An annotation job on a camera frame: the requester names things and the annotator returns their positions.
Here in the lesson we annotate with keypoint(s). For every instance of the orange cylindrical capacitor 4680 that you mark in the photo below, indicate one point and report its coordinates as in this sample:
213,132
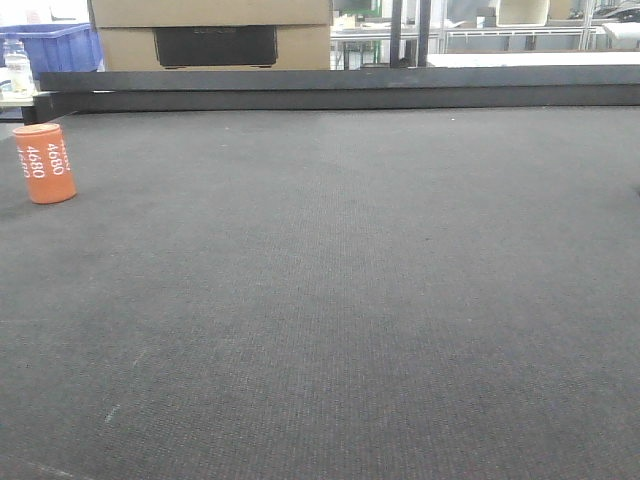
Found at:
46,168

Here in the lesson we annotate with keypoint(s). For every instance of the beige bin on rack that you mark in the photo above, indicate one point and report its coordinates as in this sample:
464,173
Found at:
522,13

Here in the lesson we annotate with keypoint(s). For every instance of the lower cardboard box black window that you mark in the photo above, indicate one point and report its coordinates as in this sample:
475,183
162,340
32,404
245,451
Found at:
300,47

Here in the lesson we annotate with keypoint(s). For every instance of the upper cardboard box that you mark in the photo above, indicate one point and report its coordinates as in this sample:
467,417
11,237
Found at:
158,13

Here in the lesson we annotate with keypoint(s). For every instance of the blue plastic crate background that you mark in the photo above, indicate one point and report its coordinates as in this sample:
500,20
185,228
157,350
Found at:
58,47

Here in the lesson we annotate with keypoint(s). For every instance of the white metal rack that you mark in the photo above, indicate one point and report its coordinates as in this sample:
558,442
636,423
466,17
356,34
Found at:
498,40

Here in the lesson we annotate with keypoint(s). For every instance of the clear plastic bottle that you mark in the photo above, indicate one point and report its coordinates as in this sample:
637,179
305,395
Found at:
19,68

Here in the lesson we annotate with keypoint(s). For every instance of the black vertical post left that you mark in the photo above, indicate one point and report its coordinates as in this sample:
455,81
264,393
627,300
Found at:
395,60

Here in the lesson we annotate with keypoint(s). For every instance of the black vertical post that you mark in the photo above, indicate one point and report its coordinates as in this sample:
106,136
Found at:
423,32
395,60

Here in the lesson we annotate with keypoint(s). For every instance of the black vertical post right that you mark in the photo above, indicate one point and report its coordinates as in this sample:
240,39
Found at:
423,32

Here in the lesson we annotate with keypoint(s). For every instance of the black table edge rail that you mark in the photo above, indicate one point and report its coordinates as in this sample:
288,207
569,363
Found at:
66,93

